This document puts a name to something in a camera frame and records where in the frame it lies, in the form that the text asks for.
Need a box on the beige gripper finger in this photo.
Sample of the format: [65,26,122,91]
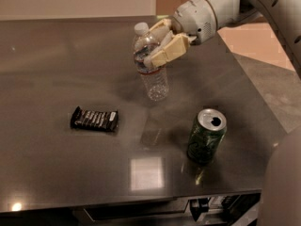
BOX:
[143,33,189,69]
[150,19,173,45]

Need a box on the clear plastic water bottle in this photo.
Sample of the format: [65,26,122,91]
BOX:
[133,22,169,101]

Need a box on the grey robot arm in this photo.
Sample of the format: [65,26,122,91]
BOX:
[146,0,301,226]

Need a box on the green soda can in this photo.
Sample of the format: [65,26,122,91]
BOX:
[187,108,227,165]

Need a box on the black candy bar wrapper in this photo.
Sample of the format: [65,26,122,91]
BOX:
[70,106,119,132]

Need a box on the dark drawer under table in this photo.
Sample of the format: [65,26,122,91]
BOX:
[72,199,188,225]

